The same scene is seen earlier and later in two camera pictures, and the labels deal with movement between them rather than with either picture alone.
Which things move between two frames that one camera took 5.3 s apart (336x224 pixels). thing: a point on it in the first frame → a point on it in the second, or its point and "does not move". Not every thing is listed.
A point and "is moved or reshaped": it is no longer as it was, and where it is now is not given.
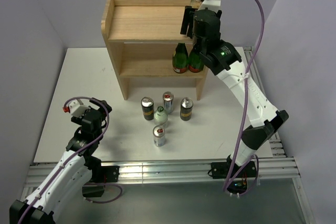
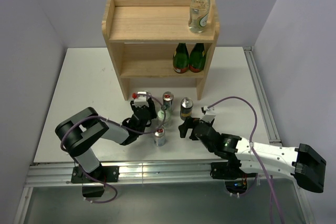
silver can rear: (168, 102) does not move
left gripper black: (101, 107) → (151, 108)
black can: (186, 108) does not move
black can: (147, 105) is moved or reshaped
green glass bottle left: (180, 59) does not move
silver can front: (159, 135) does not move
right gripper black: (189, 17) → (189, 123)
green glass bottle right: (196, 63) does not move
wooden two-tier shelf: (143, 31) does not move
